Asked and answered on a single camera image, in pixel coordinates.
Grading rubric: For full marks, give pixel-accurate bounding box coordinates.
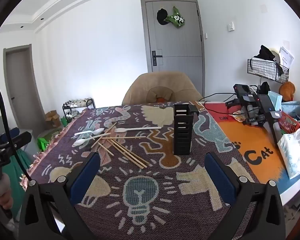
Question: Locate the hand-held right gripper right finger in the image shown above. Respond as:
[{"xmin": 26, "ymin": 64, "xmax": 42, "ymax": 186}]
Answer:
[{"xmin": 204, "ymin": 151, "xmax": 286, "ymax": 240}]

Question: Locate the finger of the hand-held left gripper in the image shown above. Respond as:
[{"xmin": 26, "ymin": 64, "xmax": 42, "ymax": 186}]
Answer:
[
  {"xmin": 0, "ymin": 127, "xmax": 18, "ymax": 142},
  {"xmin": 8, "ymin": 131, "xmax": 32, "ymax": 153}
]

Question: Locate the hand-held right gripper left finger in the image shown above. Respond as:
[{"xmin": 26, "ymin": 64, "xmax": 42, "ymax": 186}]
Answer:
[{"xmin": 18, "ymin": 151, "xmax": 101, "ymax": 240}]

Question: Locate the white plastic fork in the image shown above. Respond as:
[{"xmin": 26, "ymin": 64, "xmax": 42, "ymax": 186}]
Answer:
[{"xmin": 114, "ymin": 126, "xmax": 162, "ymax": 133}]

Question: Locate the black slotted utensil holder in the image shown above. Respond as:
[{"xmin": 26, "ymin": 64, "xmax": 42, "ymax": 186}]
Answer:
[{"xmin": 173, "ymin": 103, "xmax": 200, "ymax": 155}]

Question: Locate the person's left hand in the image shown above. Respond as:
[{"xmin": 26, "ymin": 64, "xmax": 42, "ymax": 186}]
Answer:
[{"xmin": 0, "ymin": 173, "xmax": 14, "ymax": 208}]

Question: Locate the green cloth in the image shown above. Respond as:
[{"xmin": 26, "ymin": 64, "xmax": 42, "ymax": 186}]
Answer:
[{"xmin": 2, "ymin": 149, "xmax": 32, "ymax": 194}]

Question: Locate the cardboard box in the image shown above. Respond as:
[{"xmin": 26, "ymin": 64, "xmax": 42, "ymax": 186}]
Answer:
[{"xmin": 44, "ymin": 110, "xmax": 63, "ymax": 128}]

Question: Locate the plain grey door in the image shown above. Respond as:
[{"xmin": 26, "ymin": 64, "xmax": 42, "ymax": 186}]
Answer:
[{"xmin": 3, "ymin": 44, "xmax": 45, "ymax": 135}]

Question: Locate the orange cat desk mat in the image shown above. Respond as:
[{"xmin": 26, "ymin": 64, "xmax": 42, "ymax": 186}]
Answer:
[{"xmin": 197, "ymin": 101, "xmax": 300, "ymax": 198}]

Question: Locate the printed woven blanket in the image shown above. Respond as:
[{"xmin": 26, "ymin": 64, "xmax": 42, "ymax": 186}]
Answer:
[{"xmin": 27, "ymin": 101, "xmax": 260, "ymax": 240}]

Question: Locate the colourful snack packet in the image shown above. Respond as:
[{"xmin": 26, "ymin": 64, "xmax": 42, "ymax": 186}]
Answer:
[{"xmin": 232, "ymin": 109, "xmax": 251, "ymax": 122}]

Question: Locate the black shoe rack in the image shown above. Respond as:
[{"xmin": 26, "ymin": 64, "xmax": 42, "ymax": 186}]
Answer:
[{"xmin": 62, "ymin": 97, "xmax": 96, "ymax": 124}]

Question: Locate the white plastic bag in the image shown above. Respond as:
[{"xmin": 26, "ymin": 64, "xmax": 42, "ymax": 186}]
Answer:
[{"xmin": 277, "ymin": 128, "xmax": 300, "ymax": 180}]

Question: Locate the black device on stand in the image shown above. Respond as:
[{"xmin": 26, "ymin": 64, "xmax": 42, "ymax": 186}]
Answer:
[
  {"xmin": 242, "ymin": 93, "xmax": 285, "ymax": 148},
  {"xmin": 225, "ymin": 83, "xmax": 260, "ymax": 120}
]

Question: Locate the red plastic basket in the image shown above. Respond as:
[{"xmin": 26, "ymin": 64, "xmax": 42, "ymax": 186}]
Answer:
[{"xmin": 277, "ymin": 109, "xmax": 300, "ymax": 133}]

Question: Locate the light blue box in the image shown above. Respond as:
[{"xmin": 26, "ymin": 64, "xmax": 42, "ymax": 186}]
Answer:
[{"xmin": 268, "ymin": 91, "xmax": 283, "ymax": 111}]

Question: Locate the black bag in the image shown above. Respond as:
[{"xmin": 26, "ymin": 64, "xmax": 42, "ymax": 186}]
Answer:
[{"xmin": 259, "ymin": 81, "xmax": 272, "ymax": 95}]

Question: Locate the beige upholstered chair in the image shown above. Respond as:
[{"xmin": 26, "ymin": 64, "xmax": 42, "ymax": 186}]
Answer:
[{"xmin": 122, "ymin": 71, "xmax": 203, "ymax": 105}]

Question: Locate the orange plush toy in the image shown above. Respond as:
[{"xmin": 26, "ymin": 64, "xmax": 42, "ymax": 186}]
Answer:
[{"xmin": 279, "ymin": 81, "xmax": 296, "ymax": 102}]

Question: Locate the black cloth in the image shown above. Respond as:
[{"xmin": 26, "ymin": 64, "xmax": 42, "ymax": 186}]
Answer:
[{"xmin": 253, "ymin": 45, "xmax": 277, "ymax": 62}]

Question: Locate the white round plate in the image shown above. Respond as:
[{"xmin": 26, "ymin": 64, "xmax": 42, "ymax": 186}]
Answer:
[{"xmin": 269, "ymin": 47, "xmax": 282, "ymax": 63}]

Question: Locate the white paper sheet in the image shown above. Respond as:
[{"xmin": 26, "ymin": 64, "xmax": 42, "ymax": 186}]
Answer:
[{"xmin": 279, "ymin": 46, "xmax": 295, "ymax": 67}]

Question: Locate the grey door with lock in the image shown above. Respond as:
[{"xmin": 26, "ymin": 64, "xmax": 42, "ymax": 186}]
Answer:
[{"xmin": 140, "ymin": 0, "xmax": 206, "ymax": 100}]

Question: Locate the green panda bag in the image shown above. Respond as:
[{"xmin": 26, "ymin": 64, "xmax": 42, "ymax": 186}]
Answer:
[{"xmin": 165, "ymin": 6, "xmax": 186, "ymax": 28}]

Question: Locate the black hat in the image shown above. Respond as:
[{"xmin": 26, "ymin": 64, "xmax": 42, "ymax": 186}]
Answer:
[{"xmin": 157, "ymin": 8, "xmax": 169, "ymax": 26}]

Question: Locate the thick black cable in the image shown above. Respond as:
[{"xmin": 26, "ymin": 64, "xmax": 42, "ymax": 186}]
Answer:
[{"xmin": 0, "ymin": 82, "xmax": 32, "ymax": 182}]

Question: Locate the black wire wall basket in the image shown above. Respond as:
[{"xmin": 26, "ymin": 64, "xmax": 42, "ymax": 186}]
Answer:
[{"xmin": 247, "ymin": 58, "xmax": 290, "ymax": 84}]

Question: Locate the black door handle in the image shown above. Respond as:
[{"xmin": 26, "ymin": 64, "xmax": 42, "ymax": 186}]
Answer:
[{"xmin": 151, "ymin": 51, "xmax": 163, "ymax": 66}]

